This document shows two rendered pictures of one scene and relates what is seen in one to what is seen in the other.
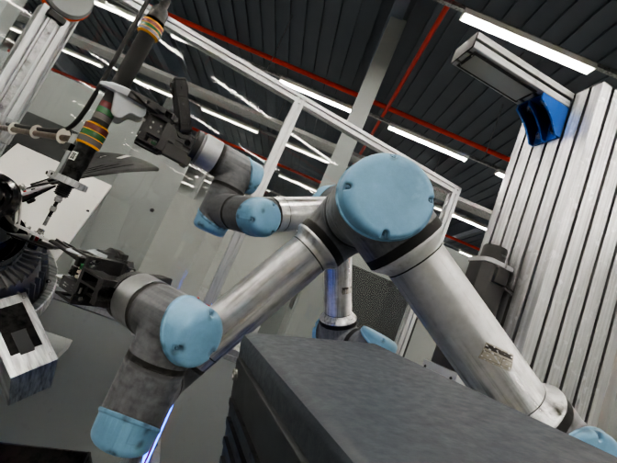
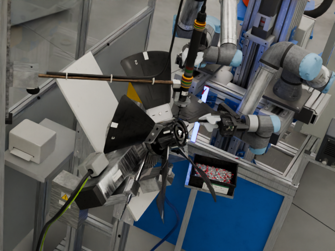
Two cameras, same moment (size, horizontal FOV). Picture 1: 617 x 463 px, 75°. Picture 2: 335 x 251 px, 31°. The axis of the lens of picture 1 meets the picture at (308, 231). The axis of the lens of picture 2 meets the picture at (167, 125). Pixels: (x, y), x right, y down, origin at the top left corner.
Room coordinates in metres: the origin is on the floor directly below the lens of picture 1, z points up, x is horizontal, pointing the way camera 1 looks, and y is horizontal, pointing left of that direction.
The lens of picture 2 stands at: (-0.35, 2.15, 2.64)
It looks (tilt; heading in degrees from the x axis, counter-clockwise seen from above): 36 degrees down; 304
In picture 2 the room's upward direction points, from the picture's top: 13 degrees clockwise
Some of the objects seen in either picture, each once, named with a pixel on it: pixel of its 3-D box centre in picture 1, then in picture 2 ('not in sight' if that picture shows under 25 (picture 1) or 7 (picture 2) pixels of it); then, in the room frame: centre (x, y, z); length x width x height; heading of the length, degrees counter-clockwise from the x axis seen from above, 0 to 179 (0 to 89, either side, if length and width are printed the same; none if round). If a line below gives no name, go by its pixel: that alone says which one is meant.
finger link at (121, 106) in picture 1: (120, 103); (197, 63); (0.74, 0.43, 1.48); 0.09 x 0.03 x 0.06; 125
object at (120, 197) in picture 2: not in sight; (117, 190); (0.73, 0.81, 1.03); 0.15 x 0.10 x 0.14; 17
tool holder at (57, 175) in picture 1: (76, 161); (181, 91); (0.76, 0.46, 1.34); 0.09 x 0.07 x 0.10; 52
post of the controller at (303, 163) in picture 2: not in sight; (301, 168); (0.35, -0.04, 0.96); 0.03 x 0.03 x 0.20; 17
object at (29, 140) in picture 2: not in sight; (30, 142); (1.26, 0.80, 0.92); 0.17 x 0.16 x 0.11; 17
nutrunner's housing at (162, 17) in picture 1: (117, 92); (191, 59); (0.76, 0.45, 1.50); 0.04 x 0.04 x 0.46
